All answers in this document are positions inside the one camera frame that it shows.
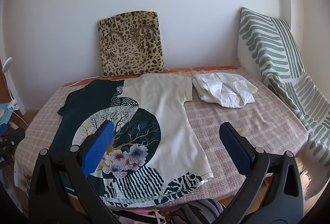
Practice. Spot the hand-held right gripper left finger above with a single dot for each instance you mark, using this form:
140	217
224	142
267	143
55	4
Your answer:
100	146

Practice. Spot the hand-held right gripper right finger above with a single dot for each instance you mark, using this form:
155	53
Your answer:
234	148

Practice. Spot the patterned green and white t-shirt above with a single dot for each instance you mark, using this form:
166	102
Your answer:
167	115

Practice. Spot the pink and white clothes pile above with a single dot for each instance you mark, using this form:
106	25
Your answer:
139	216

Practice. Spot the light blue board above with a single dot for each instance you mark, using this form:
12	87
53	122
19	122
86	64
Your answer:
4	115

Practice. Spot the pink plaid blanket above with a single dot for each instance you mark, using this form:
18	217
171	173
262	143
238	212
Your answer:
232	120

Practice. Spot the white clip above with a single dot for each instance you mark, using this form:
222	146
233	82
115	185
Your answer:
13	105

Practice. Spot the folded white garment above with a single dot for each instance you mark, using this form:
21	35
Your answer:
224	89

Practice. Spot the black and white striped garment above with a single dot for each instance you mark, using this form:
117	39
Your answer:
198	211

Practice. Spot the white gooseneck lamp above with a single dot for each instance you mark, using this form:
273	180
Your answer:
7	64

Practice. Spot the green striped white throw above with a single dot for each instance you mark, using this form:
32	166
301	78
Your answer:
273	53

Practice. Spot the leopard print cushion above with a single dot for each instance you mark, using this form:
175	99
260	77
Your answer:
131	43

